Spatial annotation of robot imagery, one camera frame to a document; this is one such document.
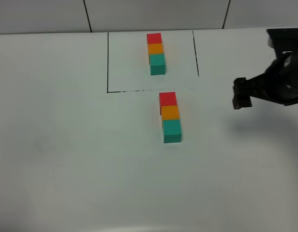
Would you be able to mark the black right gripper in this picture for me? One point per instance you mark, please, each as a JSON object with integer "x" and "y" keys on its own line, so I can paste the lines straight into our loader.
{"x": 279, "y": 84}

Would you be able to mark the orange wooden cube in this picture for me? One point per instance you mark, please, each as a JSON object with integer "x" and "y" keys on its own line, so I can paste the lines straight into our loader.
{"x": 170, "y": 112}

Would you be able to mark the red wooden cube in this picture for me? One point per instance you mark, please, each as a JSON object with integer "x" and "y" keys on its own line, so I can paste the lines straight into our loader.
{"x": 167, "y": 99}

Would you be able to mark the teal wooden cube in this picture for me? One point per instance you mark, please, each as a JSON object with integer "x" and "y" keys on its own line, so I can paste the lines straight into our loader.
{"x": 172, "y": 131}

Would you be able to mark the teal template cube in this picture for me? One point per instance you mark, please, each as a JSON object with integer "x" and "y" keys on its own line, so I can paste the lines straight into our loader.
{"x": 157, "y": 64}

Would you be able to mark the orange template cube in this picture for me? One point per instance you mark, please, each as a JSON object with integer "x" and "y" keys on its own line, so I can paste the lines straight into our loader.
{"x": 155, "y": 48}

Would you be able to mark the red template cube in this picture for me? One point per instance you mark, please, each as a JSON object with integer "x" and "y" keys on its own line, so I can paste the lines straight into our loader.
{"x": 154, "y": 38}

